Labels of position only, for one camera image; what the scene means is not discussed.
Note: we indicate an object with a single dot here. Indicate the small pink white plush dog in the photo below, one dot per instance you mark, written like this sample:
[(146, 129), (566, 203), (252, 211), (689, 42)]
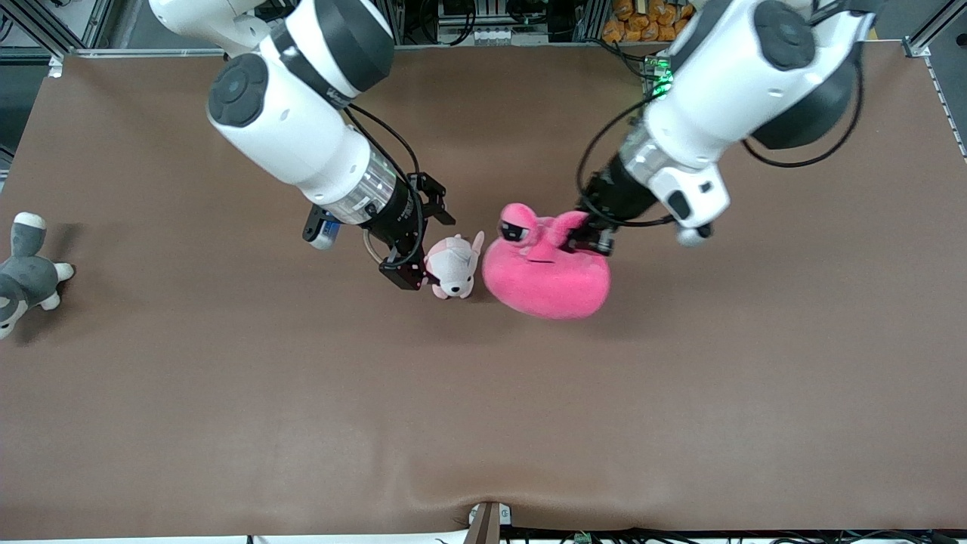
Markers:
[(453, 268)]

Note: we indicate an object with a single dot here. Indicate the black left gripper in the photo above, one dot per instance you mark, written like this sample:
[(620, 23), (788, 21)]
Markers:
[(621, 194)]

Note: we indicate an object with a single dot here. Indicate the pink plush frog toy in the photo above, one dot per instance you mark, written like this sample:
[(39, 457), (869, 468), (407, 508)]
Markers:
[(544, 283)]

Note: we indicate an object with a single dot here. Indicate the aluminium frame profile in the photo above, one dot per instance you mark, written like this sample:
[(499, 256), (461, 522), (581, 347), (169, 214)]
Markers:
[(41, 30), (933, 30)]

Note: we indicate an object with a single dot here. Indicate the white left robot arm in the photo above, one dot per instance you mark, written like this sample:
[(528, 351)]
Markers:
[(725, 91)]

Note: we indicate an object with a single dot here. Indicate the orange packets pile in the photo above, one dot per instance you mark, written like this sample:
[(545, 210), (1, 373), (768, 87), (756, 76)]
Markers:
[(631, 23)]

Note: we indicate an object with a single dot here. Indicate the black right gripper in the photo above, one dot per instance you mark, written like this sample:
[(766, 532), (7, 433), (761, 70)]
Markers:
[(400, 219)]

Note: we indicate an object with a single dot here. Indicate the white multi-socket strip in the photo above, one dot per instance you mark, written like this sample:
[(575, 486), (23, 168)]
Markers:
[(498, 35)]

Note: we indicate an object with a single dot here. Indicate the grey white plush husky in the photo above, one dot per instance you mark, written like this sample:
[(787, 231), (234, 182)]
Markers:
[(26, 276)]

